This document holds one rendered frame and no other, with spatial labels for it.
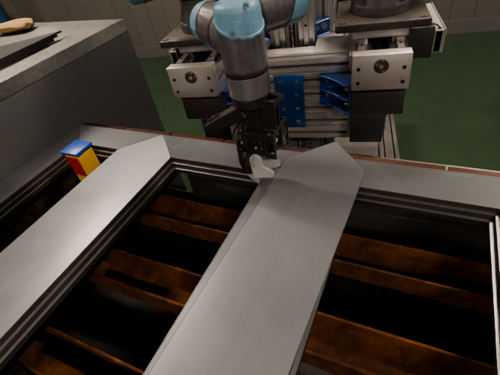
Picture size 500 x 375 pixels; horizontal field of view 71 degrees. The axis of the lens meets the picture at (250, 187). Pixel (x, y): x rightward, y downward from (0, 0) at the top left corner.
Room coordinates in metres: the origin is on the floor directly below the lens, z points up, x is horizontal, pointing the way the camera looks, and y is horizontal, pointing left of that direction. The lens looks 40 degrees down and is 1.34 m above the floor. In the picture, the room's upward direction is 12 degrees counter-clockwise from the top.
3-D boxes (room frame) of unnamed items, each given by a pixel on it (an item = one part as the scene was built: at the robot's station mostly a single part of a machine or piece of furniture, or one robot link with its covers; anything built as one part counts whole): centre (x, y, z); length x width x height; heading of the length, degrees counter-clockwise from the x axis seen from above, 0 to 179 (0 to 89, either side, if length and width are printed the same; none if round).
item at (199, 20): (0.68, -0.02, 1.15); 0.11 x 0.11 x 0.08; 21
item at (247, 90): (0.58, -0.04, 1.08); 0.08 x 0.08 x 0.05
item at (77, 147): (0.84, 0.43, 0.88); 0.06 x 0.06 x 0.02; 58
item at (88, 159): (0.84, 0.43, 0.78); 0.05 x 0.05 x 0.19; 58
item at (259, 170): (0.57, -0.03, 0.89); 0.06 x 0.03 x 0.09; 58
